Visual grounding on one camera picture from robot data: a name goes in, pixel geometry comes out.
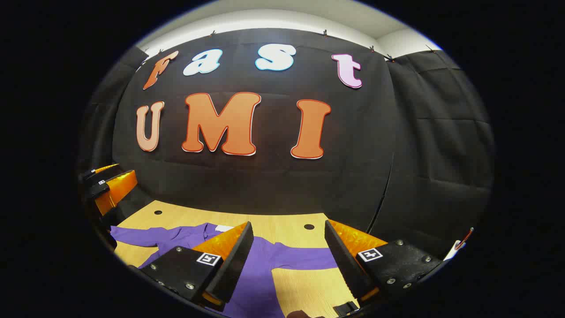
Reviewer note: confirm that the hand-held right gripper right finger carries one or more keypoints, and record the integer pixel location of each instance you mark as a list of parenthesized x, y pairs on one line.
[(342, 260)]

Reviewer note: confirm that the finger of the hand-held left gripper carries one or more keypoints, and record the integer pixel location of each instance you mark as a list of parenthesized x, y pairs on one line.
[(110, 190), (99, 171)]

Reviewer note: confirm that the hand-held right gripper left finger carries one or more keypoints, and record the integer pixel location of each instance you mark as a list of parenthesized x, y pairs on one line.
[(234, 265)]

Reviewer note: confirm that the purple button shirt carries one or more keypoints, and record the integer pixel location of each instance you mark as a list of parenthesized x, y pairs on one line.
[(260, 282)]

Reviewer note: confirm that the white card with red clip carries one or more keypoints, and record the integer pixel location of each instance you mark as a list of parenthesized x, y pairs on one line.
[(454, 251)]

